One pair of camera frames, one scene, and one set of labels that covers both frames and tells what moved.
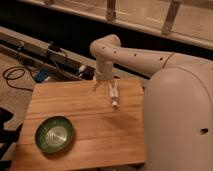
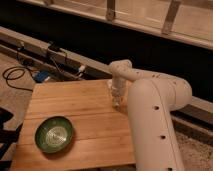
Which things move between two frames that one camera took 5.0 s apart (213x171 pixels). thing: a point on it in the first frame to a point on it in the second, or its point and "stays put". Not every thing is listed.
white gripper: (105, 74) to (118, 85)
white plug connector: (81, 68) stays put
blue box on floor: (41, 76) stays put
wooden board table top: (103, 135) stays put
